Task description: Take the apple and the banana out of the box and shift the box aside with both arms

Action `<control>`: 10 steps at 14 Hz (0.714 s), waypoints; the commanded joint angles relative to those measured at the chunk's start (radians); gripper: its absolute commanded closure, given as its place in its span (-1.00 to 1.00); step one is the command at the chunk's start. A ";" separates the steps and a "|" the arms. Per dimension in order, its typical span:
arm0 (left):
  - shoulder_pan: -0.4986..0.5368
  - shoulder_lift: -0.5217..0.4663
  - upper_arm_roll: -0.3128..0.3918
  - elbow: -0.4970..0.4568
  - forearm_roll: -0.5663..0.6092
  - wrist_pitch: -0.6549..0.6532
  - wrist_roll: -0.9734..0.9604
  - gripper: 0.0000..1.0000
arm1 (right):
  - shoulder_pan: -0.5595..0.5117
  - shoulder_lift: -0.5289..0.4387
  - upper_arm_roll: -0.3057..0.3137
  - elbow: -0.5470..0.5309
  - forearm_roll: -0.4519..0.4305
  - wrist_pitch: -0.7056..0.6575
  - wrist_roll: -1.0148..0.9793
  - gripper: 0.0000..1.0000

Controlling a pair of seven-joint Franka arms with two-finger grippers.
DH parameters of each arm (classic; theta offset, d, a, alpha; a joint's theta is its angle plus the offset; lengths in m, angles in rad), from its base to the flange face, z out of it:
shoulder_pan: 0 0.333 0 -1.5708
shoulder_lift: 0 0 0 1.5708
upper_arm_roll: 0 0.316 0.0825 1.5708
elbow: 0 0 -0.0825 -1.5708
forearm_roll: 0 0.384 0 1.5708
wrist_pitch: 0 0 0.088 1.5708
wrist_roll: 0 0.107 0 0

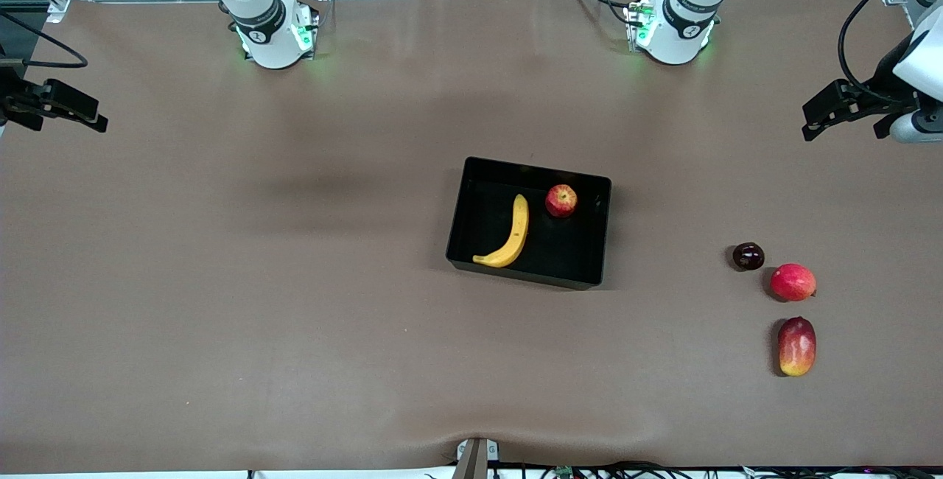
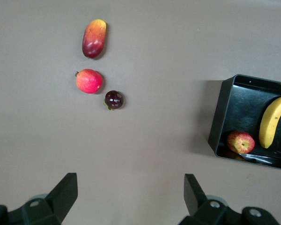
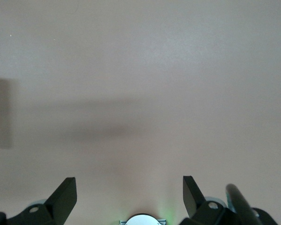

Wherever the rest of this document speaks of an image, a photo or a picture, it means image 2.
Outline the yellow banana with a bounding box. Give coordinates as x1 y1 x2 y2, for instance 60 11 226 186
259 95 281 149

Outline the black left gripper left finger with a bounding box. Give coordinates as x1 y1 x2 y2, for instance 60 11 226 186
0 172 78 225

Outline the black plastic box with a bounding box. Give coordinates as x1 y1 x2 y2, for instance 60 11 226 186
207 74 281 172

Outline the red yellow apple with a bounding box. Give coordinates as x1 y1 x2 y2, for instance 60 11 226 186
226 131 256 154

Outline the red round apple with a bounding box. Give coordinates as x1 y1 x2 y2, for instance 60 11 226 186
75 68 104 94

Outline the brown table mat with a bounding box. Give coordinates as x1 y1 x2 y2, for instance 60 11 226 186
0 0 281 225

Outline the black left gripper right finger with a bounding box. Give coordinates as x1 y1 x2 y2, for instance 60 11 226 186
177 173 281 225

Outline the red yellow mango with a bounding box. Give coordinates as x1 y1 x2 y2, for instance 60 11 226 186
81 19 107 59

